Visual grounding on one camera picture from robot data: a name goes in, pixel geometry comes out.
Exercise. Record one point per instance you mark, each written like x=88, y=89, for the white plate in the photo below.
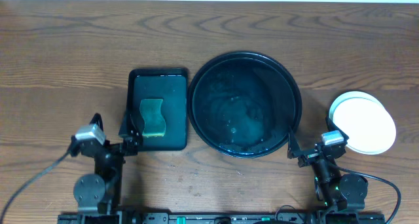
x=370, y=128

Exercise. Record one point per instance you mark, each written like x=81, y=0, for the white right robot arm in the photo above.
x=343, y=195

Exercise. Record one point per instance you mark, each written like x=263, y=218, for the green yellow sponge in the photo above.
x=154, y=122

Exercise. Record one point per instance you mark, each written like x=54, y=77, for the black rectangular tray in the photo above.
x=169, y=84

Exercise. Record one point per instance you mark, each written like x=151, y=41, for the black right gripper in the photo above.
x=293, y=149

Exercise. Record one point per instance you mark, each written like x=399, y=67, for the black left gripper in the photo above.
x=111, y=147

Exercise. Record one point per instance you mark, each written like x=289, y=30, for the mint green plate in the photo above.
x=349, y=95

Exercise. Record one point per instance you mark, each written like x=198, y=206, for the black round tray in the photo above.
x=244, y=104

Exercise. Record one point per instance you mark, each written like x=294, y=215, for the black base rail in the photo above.
x=165, y=218

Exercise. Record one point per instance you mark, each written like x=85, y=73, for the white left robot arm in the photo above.
x=98, y=194

